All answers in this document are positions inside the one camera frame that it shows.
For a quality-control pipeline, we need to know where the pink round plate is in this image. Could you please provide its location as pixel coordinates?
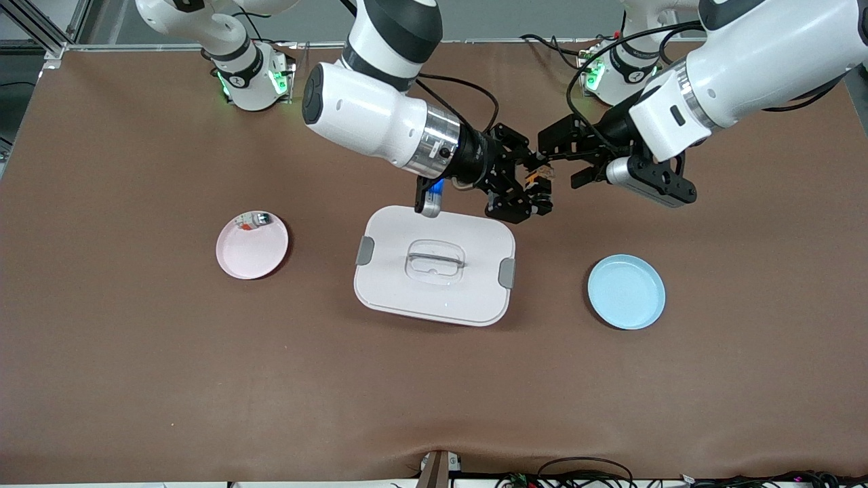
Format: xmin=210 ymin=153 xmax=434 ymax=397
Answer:
xmin=216 ymin=210 xmax=290 ymax=281

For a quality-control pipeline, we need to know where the black base cable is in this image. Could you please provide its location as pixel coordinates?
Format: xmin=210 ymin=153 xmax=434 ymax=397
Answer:
xmin=244 ymin=7 xmax=299 ymax=48
xmin=520 ymin=33 xmax=597 ymax=72

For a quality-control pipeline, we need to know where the light blue round plate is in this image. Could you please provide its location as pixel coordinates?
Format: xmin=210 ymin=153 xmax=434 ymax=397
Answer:
xmin=587 ymin=254 xmax=667 ymax=331

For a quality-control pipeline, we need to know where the brown table mat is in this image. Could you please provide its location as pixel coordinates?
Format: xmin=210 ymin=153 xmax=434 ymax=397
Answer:
xmin=0 ymin=41 xmax=868 ymax=483

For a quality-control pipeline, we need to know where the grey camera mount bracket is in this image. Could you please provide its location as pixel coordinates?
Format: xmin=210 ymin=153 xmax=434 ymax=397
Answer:
xmin=419 ymin=450 xmax=462 ymax=488

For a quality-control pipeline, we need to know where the black cable bundle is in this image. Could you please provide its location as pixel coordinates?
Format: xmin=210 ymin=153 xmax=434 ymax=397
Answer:
xmin=678 ymin=471 xmax=868 ymax=488

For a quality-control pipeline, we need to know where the aluminium frame profile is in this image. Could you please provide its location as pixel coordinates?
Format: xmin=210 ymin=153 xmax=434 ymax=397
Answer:
xmin=0 ymin=0 xmax=92 ymax=58

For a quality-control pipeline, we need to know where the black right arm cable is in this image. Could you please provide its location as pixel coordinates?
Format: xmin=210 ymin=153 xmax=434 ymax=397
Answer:
xmin=414 ymin=73 xmax=500 ymax=133

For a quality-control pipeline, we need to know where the black right base cable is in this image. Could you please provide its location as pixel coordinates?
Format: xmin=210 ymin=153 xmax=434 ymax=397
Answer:
xmin=244 ymin=7 xmax=299 ymax=48

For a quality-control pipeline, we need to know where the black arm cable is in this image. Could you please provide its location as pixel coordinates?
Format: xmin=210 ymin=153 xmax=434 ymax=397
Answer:
xmin=566 ymin=20 xmax=709 ymax=136
xmin=414 ymin=73 xmax=500 ymax=133

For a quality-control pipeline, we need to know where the white lidded plastic box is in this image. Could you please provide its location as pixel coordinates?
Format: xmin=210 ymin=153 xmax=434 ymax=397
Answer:
xmin=353 ymin=205 xmax=517 ymax=327

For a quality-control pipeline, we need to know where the black looped cable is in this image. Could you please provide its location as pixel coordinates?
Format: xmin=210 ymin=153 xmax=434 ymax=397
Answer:
xmin=538 ymin=457 xmax=635 ymax=488

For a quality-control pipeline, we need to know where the black left base cable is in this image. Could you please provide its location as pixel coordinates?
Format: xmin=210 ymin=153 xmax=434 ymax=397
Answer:
xmin=520 ymin=33 xmax=597 ymax=72

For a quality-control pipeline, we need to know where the orange black switch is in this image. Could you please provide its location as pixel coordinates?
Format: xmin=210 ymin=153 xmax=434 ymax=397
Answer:
xmin=526 ymin=168 xmax=553 ymax=204

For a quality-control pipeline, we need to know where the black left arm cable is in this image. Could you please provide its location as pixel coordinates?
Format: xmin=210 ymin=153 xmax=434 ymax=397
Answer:
xmin=566 ymin=20 xmax=709 ymax=136

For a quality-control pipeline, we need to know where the clear box lid handle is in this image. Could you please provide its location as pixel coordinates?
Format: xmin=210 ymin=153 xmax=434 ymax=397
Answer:
xmin=405 ymin=241 xmax=466 ymax=284

